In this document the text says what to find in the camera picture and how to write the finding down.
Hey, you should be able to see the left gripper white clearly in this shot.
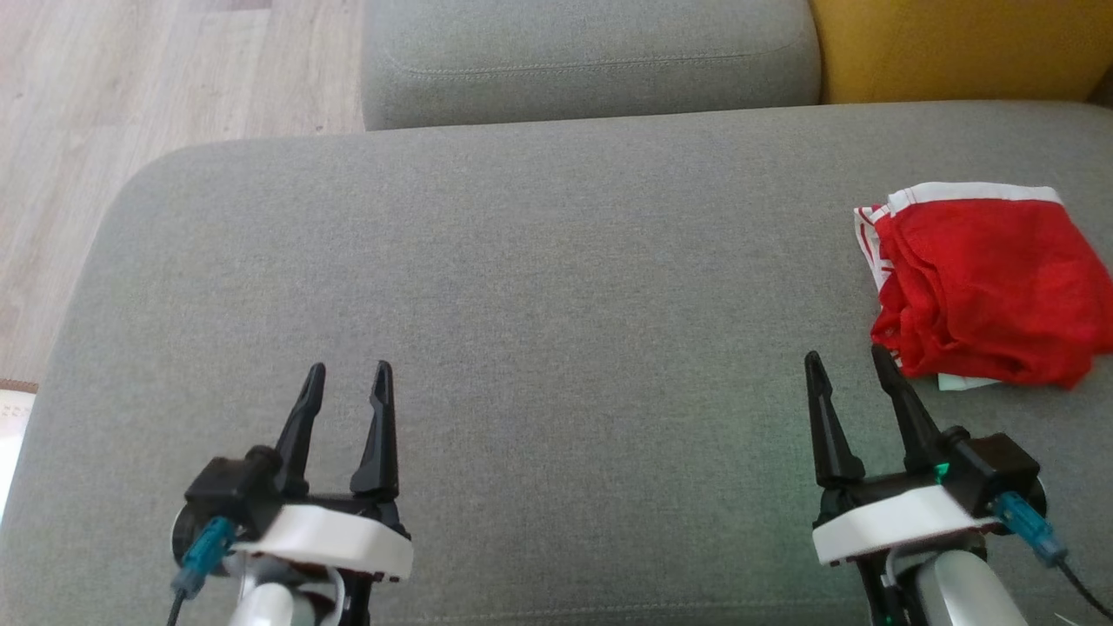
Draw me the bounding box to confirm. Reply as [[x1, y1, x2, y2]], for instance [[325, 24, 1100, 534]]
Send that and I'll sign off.
[[228, 360, 415, 583]]

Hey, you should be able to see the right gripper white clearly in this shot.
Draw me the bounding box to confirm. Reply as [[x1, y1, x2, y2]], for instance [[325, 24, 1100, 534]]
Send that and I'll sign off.
[[804, 343, 1003, 568]]

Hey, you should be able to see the red white basketball jersey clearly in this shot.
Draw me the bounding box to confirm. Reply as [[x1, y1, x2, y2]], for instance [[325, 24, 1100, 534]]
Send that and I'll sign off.
[[854, 181, 1113, 392]]

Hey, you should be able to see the large grey sofa cushion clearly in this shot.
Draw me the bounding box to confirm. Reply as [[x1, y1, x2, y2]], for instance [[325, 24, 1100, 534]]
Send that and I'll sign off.
[[0, 100, 1113, 626]]

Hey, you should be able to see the light patterned floor rug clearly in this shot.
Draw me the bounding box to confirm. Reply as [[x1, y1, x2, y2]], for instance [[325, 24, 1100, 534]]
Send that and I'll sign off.
[[0, 378, 40, 523]]

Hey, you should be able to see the yellow sofa backrest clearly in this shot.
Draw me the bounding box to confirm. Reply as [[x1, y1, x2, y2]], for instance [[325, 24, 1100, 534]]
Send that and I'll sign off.
[[809, 0, 1113, 107]]

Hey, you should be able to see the long grey sofa seat cushion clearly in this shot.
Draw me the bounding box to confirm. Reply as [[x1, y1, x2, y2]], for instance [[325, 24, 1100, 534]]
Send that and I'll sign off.
[[361, 0, 823, 131]]

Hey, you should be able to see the right cable with teal plug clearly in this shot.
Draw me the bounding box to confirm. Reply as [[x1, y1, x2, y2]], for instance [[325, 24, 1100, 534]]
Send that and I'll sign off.
[[993, 491, 1113, 623]]

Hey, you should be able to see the cable with teal plug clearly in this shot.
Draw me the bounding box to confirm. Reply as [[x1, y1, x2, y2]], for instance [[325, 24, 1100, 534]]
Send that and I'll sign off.
[[168, 516, 238, 626], [993, 491, 1113, 623]]

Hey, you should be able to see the left cable with teal plug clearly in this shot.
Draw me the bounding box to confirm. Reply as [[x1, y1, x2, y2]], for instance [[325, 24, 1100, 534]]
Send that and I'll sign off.
[[168, 516, 238, 626]]

